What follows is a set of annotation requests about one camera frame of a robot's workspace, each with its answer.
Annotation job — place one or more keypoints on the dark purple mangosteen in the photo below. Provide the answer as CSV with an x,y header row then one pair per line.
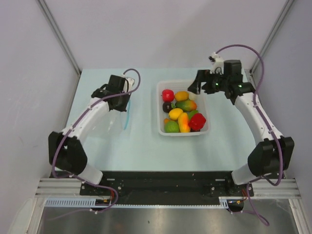
x,y
167,107

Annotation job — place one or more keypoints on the aluminium front rail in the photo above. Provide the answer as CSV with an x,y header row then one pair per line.
x,y
53,187

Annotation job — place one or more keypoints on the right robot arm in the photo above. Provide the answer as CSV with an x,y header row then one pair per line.
x,y
273,151

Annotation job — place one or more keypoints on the green lime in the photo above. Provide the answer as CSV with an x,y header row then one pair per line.
x,y
171,127

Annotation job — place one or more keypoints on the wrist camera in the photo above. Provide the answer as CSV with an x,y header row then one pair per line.
x,y
217,63
128,85

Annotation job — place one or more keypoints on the red bell pepper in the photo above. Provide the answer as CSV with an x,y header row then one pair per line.
x,y
197,122

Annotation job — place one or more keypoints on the yellow lemon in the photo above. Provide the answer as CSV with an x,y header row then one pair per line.
x,y
175,113

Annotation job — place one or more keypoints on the clear zip top bag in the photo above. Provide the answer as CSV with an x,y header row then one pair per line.
x,y
116,122

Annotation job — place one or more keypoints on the white plastic basket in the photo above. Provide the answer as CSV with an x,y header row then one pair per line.
x,y
176,86

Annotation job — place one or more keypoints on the green orange mango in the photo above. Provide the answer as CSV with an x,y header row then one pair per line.
x,y
187,105

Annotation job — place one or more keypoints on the right aluminium frame post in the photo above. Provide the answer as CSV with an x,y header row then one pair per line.
x,y
278,23

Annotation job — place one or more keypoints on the left aluminium frame post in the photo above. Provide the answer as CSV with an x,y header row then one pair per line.
x,y
47,13

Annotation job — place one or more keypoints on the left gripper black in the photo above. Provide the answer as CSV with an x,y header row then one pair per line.
x,y
123,108

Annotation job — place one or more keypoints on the orange papaya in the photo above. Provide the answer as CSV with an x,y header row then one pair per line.
x,y
183,123

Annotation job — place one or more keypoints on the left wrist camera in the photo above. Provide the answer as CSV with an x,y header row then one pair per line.
x,y
128,85

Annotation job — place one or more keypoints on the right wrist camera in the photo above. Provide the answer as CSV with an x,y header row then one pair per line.
x,y
217,63

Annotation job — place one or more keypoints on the green leaf vegetable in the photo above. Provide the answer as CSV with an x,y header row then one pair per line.
x,y
192,113

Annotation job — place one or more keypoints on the white radish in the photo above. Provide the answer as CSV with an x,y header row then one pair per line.
x,y
192,96

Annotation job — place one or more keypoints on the orange yellow mango top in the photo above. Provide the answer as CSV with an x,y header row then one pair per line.
x,y
181,96

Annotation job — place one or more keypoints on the aluminium frame post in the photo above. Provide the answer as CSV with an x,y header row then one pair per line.
x,y
278,23
47,13

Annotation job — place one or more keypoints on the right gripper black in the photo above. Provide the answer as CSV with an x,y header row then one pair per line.
x,y
202,76

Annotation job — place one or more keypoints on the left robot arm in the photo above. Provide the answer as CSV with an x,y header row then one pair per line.
x,y
65,148

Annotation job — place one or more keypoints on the red apple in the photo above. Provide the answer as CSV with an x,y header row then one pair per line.
x,y
168,95

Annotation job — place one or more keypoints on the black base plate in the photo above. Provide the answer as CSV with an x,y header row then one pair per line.
x,y
166,188

